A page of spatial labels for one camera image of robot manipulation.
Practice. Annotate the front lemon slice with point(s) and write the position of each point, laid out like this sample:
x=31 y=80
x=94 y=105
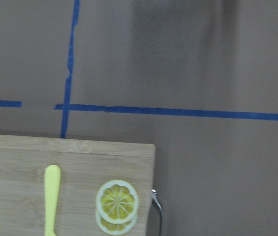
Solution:
x=117 y=201

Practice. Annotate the yellow plastic knife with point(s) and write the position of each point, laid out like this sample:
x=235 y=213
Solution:
x=51 y=190

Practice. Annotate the hidden lemon slice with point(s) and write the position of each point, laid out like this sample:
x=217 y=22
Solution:
x=114 y=229

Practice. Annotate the bamboo cutting board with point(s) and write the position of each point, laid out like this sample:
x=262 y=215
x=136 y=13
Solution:
x=85 y=166

